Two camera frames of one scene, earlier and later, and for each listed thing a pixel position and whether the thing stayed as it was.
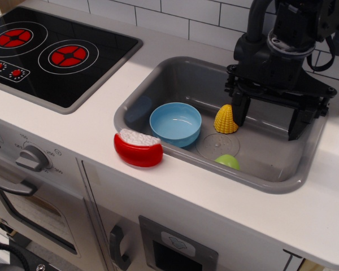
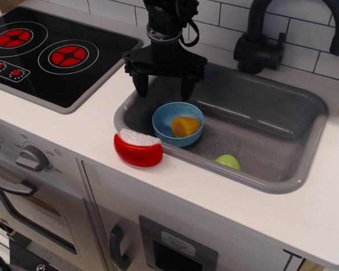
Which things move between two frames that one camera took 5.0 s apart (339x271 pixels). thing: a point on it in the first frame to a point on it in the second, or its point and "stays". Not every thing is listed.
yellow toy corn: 224,122 to 183,126
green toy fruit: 228,160 stays
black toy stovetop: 51,64 stays
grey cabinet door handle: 121,262 stays
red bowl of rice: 138,148 stays
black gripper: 286,79 to 165,57
